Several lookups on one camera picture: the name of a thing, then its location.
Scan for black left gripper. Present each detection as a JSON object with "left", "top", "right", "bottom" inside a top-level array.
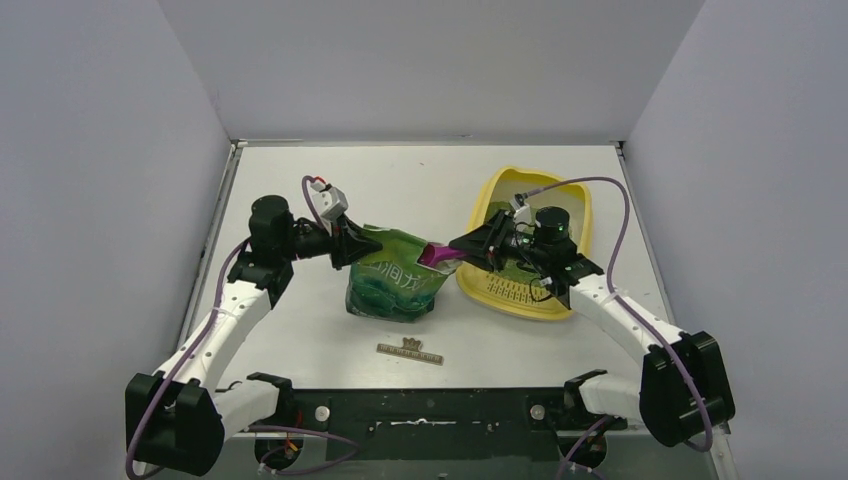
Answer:
[{"left": 279, "top": 212, "right": 382, "bottom": 270}]

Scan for magenta plastic scoop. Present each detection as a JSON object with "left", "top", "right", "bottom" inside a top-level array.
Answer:
[{"left": 417, "top": 243, "right": 465, "bottom": 268}]

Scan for yellow litter box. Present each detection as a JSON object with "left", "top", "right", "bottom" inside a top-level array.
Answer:
[{"left": 456, "top": 166, "right": 593, "bottom": 321}]

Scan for green cat litter bag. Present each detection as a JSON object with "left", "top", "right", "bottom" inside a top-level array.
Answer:
[{"left": 345, "top": 225, "right": 461, "bottom": 323}]

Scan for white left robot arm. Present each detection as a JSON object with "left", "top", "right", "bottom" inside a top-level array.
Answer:
[{"left": 125, "top": 195, "right": 382, "bottom": 479}]

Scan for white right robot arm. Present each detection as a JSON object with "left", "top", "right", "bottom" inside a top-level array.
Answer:
[{"left": 449, "top": 207, "right": 736, "bottom": 447}]

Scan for green litter granules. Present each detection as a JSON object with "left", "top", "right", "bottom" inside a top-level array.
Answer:
[{"left": 485, "top": 206, "right": 577, "bottom": 284}]

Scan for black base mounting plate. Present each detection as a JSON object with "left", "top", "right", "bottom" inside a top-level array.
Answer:
[{"left": 265, "top": 387, "right": 600, "bottom": 462}]

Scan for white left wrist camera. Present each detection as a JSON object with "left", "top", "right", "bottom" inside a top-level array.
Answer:
[{"left": 311, "top": 185, "right": 349, "bottom": 222}]

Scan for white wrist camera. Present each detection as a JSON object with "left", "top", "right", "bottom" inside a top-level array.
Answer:
[
  {"left": 311, "top": 185, "right": 349, "bottom": 222},
  {"left": 510, "top": 193, "right": 533, "bottom": 224}
]

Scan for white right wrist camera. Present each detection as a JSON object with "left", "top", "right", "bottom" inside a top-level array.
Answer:
[{"left": 510, "top": 193, "right": 533, "bottom": 224}]

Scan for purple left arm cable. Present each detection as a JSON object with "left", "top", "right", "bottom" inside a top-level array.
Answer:
[{"left": 124, "top": 174, "right": 362, "bottom": 480}]

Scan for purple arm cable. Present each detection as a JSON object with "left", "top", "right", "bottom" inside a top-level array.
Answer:
[
  {"left": 124, "top": 174, "right": 362, "bottom": 480},
  {"left": 513, "top": 176, "right": 715, "bottom": 480}
]

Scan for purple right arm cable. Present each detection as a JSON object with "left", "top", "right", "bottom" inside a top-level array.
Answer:
[{"left": 513, "top": 176, "right": 715, "bottom": 480}]

